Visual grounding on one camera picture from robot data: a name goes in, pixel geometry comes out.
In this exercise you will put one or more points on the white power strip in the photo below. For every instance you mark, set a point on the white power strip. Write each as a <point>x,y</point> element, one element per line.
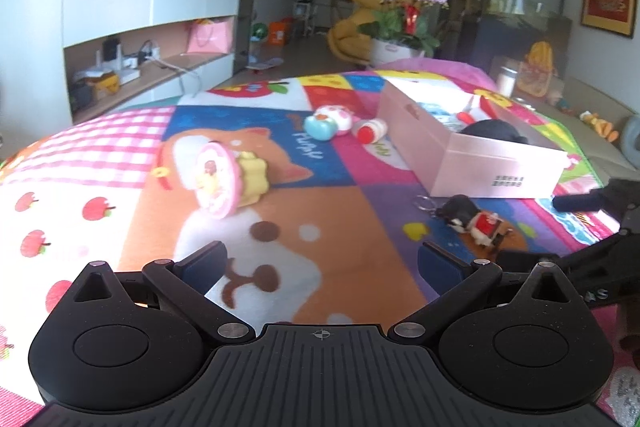
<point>145,56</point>

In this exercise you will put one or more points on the white router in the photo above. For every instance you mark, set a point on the white router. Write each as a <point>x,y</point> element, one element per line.
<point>117,69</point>

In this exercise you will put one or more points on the orange box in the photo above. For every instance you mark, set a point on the orange box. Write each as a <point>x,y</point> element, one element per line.
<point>280,33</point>

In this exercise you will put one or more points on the black plush toy with keyring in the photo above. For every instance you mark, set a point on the black plush toy with keyring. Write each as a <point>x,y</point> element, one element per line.
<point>495,132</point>

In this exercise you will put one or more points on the beige sofa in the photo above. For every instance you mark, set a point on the beige sofa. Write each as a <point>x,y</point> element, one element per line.
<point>595,157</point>

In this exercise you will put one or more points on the blue and white packet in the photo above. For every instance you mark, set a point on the blue and white packet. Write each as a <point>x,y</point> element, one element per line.
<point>442,117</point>

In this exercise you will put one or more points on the pink round toy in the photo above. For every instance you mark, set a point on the pink round toy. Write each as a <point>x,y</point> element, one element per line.
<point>225,182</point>

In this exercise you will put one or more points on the white tube with red cap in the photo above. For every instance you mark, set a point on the white tube with red cap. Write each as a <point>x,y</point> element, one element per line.
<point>469,109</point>

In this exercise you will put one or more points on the small white bottle red cap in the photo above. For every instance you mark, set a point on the small white bottle red cap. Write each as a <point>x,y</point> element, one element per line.
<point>370,131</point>

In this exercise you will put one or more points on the watermelon ball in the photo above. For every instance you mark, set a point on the watermelon ball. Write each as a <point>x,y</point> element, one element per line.
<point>259,32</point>

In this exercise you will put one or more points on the black aquarium cabinet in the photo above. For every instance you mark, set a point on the black aquarium cabinet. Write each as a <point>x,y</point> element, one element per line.
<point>505,32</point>

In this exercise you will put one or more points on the pink gift bag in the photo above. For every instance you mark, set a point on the pink gift bag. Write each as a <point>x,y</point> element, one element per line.
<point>210,36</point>

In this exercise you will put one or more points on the pink cardboard box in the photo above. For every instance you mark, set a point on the pink cardboard box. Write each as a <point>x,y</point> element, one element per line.
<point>480,167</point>

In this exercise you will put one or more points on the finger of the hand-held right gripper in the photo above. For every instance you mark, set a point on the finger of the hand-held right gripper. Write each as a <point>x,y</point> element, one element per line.
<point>525,257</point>
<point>580,201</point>

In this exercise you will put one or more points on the yellow box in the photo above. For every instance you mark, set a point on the yellow box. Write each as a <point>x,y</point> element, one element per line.
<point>104,84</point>

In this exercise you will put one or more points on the pink orchid plant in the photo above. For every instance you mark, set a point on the pink orchid plant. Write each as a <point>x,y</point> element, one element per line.
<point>405,7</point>

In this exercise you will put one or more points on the white flower pot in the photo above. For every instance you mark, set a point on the white flower pot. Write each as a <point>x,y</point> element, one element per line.
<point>395,53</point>

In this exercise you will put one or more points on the white cylinder bin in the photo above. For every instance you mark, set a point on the white cylinder bin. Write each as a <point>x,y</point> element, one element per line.
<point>507,82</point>

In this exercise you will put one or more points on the black router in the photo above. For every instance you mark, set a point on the black router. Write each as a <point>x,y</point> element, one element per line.
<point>111,49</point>

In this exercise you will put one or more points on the white wall shelf unit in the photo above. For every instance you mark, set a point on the white wall shelf unit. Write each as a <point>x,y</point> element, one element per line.
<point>115,12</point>

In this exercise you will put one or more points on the colourful cartoon play mat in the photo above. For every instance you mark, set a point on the colourful cartoon play mat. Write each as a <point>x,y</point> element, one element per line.
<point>100,177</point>

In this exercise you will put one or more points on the teal and white toy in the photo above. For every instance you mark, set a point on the teal and white toy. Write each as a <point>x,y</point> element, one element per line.
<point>327,124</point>

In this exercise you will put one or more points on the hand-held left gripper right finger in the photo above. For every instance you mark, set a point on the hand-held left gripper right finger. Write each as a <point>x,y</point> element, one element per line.
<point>442,264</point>

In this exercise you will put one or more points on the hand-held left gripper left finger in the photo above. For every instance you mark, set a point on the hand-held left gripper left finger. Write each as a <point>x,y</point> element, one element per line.
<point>202,264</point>

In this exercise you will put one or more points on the orange plush toy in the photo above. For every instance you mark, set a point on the orange plush toy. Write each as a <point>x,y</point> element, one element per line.
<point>602,127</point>

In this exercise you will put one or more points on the yellow plush bear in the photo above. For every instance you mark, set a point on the yellow plush bear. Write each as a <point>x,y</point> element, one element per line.
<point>350,32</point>

